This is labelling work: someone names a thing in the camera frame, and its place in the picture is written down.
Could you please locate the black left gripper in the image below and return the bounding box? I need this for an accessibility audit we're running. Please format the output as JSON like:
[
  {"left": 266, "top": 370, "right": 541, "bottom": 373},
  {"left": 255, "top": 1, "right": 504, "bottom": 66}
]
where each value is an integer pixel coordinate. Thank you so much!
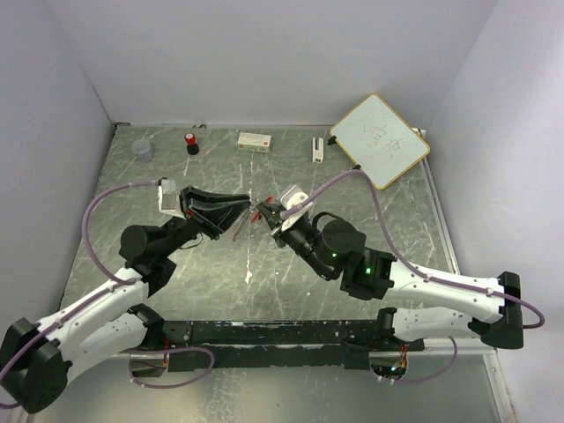
[{"left": 160, "top": 183, "right": 251, "bottom": 257}]

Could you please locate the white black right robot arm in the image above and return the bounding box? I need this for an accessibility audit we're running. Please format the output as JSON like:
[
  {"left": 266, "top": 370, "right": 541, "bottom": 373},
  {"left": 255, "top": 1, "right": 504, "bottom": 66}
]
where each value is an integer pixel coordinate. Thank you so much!
[{"left": 257, "top": 202, "right": 524, "bottom": 351}]

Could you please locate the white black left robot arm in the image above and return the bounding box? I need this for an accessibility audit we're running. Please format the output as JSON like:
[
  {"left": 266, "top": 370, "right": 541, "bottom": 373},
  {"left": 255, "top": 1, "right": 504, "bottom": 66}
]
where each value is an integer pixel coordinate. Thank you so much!
[{"left": 1, "top": 179, "right": 250, "bottom": 414}]

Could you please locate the red and black stamp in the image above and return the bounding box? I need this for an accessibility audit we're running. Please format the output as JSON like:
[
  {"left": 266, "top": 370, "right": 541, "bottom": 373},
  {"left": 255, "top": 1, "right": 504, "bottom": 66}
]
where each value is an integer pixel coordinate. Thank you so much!
[{"left": 184, "top": 132, "right": 199, "bottom": 156}]

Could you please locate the white stapler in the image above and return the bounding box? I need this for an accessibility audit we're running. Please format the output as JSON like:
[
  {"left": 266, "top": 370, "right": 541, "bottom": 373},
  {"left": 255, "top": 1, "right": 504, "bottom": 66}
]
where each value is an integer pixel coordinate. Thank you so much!
[{"left": 312, "top": 137, "right": 324, "bottom": 163}]

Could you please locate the green and white staples box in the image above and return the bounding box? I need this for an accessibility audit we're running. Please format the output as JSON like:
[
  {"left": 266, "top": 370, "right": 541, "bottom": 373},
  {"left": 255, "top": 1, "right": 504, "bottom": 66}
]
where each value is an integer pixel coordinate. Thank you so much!
[{"left": 237, "top": 132, "right": 271, "bottom": 152}]

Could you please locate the clear jar of paperclips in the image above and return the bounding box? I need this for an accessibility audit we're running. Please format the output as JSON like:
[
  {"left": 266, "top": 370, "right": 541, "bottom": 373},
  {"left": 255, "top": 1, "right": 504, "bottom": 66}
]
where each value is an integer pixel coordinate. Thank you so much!
[{"left": 131, "top": 139, "right": 154, "bottom": 163}]

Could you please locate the yellow framed whiteboard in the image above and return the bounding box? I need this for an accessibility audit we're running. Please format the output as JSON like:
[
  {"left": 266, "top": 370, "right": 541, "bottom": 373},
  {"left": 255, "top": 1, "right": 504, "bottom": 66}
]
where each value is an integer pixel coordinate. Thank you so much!
[{"left": 330, "top": 93, "right": 431, "bottom": 190}]

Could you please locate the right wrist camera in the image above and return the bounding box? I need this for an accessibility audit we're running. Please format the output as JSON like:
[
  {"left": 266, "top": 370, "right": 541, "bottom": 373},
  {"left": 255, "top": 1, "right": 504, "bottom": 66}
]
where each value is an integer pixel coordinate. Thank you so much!
[{"left": 278, "top": 184, "right": 313, "bottom": 232}]

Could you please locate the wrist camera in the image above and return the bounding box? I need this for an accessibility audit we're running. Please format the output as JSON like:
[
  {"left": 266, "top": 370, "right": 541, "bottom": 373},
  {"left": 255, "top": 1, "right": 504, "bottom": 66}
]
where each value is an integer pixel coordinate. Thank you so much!
[
  {"left": 278, "top": 184, "right": 313, "bottom": 232},
  {"left": 158, "top": 178, "right": 183, "bottom": 218}
]

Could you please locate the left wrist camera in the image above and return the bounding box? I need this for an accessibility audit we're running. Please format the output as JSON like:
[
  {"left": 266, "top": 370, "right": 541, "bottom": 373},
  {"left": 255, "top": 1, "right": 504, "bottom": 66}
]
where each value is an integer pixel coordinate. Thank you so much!
[{"left": 158, "top": 178, "right": 183, "bottom": 218}]

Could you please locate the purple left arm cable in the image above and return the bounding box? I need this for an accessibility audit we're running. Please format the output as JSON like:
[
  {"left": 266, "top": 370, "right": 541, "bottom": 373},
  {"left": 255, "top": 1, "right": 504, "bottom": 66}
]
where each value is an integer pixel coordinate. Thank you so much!
[{"left": 0, "top": 178, "right": 167, "bottom": 406}]

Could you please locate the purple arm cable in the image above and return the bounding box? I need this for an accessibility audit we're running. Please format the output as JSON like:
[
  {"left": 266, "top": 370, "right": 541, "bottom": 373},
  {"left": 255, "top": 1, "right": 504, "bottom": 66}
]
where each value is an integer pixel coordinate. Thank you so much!
[
  {"left": 281, "top": 169, "right": 545, "bottom": 330},
  {"left": 0, "top": 178, "right": 167, "bottom": 406}
]

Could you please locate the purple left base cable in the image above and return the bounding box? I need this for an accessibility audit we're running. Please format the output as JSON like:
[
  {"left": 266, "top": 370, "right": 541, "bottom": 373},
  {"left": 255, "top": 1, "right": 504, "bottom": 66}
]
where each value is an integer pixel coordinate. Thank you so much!
[{"left": 127, "top": 345, "right": 217, "bottom": 390}]

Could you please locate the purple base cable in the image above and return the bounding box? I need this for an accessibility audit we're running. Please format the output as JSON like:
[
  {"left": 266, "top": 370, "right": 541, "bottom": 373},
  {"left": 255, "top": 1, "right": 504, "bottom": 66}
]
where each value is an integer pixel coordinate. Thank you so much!
[
  {"left": 376, "top": 334, "right": 459, "bottom": 387},
  {"left": 127, "top": 345, "right": 217, "bottom": 390}
]

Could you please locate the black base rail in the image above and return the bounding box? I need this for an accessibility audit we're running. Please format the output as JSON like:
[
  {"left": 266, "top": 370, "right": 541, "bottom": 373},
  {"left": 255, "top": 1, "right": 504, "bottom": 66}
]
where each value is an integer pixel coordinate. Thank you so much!
[{"left": 138, "top": 320, "right": 404, "bottom": 370}]

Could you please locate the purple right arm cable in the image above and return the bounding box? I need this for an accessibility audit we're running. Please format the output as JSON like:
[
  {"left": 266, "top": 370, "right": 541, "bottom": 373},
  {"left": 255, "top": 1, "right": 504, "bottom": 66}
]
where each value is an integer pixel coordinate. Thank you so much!
[{"left": 281, "top": 169, "right": 545, "bottom": 330}]

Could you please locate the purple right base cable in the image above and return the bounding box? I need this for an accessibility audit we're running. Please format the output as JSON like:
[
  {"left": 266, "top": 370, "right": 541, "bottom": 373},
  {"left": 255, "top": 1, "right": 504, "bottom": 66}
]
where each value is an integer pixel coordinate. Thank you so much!
[{"left": 376, "top": 334, "right": 459, "bottom": 387}]

